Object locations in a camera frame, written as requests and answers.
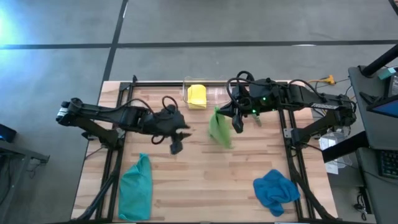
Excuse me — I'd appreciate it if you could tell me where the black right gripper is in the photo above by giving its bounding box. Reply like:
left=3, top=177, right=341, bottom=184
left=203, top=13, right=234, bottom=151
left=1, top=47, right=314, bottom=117
left=217, top=83, right=254, bottom=118

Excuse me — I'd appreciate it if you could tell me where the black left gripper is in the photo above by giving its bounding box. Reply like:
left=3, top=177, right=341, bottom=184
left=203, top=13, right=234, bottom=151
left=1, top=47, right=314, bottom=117
left=146, top=105, right=193, bottom=141

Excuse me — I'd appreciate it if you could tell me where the green microfiber towel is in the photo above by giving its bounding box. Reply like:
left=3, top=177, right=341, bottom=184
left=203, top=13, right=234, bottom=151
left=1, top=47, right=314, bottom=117
left=207, top=106, right=233, bottom=149

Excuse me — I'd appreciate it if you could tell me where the yellow microfiber towel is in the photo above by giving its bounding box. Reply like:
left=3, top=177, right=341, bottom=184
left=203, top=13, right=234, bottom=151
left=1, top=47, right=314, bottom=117
left=187, top=84, right=208, bottom=110

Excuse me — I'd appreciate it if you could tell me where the teal microfiber towel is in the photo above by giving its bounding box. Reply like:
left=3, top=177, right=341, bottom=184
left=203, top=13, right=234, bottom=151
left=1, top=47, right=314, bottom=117
left=118, top=152, right=154, bottom=222

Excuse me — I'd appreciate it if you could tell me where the blue microfiber towel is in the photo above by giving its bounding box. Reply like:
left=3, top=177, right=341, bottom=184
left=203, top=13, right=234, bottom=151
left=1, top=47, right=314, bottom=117
left=252, top=169, right=301, bottom=218

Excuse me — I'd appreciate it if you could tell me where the clear plastic bin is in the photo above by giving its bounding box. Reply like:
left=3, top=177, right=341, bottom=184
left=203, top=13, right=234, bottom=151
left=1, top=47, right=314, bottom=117
left=182, top=75, right=233, bottom=111

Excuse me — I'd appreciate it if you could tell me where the white box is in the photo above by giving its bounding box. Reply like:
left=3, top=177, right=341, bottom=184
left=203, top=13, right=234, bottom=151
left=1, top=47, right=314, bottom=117
left=318, top=132, right=353, bottom=175

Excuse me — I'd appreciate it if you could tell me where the black desk crossbar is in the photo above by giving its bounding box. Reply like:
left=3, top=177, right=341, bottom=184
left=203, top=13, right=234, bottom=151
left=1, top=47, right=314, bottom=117
left=322, top=130, right=369, bottom=164

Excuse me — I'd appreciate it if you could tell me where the grey desk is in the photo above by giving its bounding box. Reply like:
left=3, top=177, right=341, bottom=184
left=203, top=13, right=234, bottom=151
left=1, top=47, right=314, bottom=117
left=348, top=65, right=398, bottom=151
left=356, top=147, right=398, bottom=224

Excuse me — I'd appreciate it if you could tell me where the black pole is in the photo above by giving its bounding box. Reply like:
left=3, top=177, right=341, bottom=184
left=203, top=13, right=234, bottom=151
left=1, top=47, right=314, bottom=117
left=361, top=43, right=398, bottom=78

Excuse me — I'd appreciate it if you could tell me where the laptop with blue screen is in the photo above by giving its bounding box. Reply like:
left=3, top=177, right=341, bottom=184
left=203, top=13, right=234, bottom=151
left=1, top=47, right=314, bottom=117
left=366, top=93, right=398, bottom=119

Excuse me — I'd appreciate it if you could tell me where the teal box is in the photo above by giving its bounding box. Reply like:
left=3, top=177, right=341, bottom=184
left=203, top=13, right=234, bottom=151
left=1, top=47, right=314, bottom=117
left=377, top=67, right=397, bottom=80

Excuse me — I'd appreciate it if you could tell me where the dark side table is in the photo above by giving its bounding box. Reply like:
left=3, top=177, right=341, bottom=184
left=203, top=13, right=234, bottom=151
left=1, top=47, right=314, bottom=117
left=0, top=138, right=50, bottom=224

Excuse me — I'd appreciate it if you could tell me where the black keyboard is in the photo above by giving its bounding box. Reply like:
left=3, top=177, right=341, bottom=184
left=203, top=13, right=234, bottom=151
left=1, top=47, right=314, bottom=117
left=378, top=150, right=398, bottom=180

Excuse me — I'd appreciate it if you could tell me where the blue-lit device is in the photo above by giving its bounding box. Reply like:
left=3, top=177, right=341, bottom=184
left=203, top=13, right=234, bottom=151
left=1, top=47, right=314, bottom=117
left=0, top=123, right=17, bottom=143

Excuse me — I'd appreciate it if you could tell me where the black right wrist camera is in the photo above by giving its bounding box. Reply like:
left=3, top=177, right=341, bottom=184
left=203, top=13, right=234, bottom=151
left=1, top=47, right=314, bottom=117
left=231, top=114, right=246, bottom=134

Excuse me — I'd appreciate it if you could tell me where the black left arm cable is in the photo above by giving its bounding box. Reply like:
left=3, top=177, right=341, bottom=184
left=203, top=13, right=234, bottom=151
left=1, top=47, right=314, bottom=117
left=105, top=95, right=180, bottom=146

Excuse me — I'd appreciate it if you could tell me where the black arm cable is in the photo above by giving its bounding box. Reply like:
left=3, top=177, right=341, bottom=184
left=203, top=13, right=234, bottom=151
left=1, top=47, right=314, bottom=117
left=225, top=70, right=321, bottom=108
left=105, top=95, right=180, bottom=146

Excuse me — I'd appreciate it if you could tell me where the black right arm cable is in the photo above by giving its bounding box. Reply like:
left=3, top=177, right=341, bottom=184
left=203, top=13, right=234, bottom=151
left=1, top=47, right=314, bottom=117
left=225, top=70, right=321, bottom=108

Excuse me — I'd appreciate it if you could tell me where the black cable bundle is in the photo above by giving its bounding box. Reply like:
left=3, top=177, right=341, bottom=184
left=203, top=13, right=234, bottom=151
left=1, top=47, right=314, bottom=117
left=353, top=186, right=369, bottom=222

